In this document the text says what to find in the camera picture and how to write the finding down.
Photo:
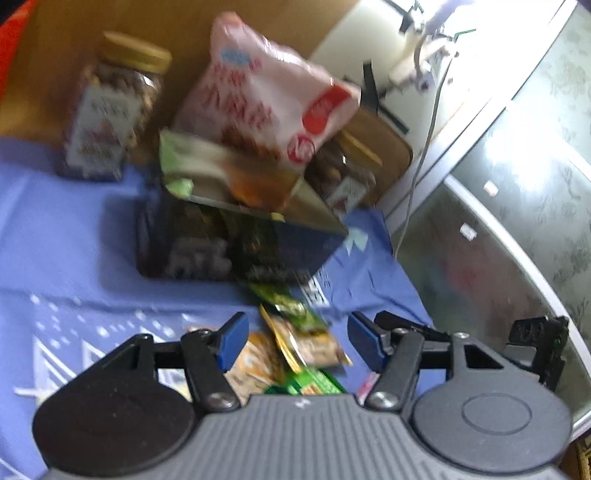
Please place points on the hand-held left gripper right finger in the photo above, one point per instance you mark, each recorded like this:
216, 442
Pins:
362, 339

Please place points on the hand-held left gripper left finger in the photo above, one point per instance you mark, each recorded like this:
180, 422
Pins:
234, 339

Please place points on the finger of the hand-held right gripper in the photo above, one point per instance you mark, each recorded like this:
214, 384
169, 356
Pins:
538, 346

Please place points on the orange snack packet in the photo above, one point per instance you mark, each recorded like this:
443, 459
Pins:
258, 364

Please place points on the pink snack packet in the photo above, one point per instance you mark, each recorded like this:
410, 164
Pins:
368, 385

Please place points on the yellow nut snack packet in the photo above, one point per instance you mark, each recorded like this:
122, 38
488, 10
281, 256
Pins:
314, 348

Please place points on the dark printed tin box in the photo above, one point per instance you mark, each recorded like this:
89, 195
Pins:
207, 249

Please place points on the brown white snack packet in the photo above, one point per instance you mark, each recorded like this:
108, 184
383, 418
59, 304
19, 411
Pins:
240, 170

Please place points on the pale green snack packet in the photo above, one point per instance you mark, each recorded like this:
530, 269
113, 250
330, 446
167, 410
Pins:
178, 152

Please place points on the pecan jar gold lid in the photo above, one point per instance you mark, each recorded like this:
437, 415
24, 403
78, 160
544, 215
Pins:
341, 180

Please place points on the frosted glass door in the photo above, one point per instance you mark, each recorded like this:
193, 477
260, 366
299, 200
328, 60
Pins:
508, 184

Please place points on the blue printed blanket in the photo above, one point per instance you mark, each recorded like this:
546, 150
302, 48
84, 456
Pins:
69, 240

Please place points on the black tape strip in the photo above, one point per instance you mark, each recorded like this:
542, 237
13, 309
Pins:
392, 121
369, 87

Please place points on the pink snack bag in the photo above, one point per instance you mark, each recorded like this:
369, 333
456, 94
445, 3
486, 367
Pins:
258, 92

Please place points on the cashew jar gold lid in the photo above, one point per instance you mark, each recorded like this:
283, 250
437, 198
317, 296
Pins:
106, 115

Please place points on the white power strip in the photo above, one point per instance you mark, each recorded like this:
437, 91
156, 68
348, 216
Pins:
415, 50

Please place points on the wooden board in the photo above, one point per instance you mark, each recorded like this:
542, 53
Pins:
184, 27

